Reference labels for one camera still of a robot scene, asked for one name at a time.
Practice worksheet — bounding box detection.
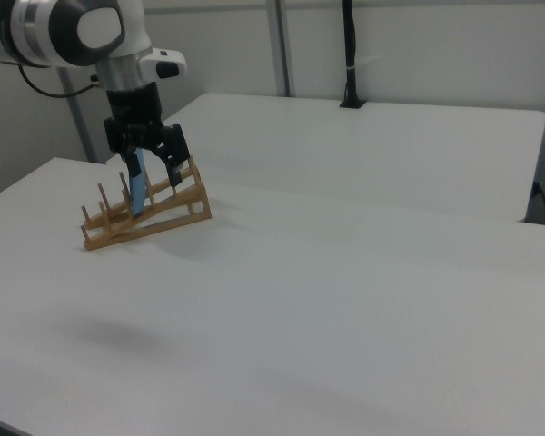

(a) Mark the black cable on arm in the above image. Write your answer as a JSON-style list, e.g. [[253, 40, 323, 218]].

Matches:
[[15, 64, 102, 99]]

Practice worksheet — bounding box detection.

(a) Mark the blue round plate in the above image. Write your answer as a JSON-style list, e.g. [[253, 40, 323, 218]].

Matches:
[[129, 149, 147, 216]]

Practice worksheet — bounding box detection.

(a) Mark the wooden plate rack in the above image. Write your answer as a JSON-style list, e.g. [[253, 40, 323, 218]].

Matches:
[[80, 154, 213, 252]]

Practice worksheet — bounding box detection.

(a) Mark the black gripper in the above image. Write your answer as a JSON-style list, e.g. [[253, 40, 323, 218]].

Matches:
[[103, 82, 190, 188]]

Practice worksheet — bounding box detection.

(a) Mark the grey metal frame post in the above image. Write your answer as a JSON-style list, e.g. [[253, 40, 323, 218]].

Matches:
[[266, 0, 297, 98], [56, 66, 97, 164]]

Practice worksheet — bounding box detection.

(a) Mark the black pole with base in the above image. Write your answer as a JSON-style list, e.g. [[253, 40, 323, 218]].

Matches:
[[339, 0, 367, 110]]

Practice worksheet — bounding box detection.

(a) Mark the black cable at table edge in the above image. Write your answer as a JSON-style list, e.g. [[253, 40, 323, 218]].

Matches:
[[532, 180, 545, 226]]

